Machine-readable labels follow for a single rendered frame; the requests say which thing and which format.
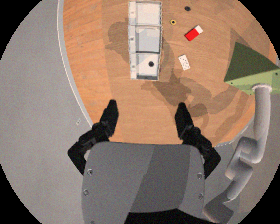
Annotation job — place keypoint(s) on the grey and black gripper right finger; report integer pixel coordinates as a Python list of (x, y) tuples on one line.
[(191, 135)]

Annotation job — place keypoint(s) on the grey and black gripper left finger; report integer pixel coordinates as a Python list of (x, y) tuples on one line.
[(97, 134)]

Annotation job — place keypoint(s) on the white rack of bins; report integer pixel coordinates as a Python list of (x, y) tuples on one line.
[(146, 38)]

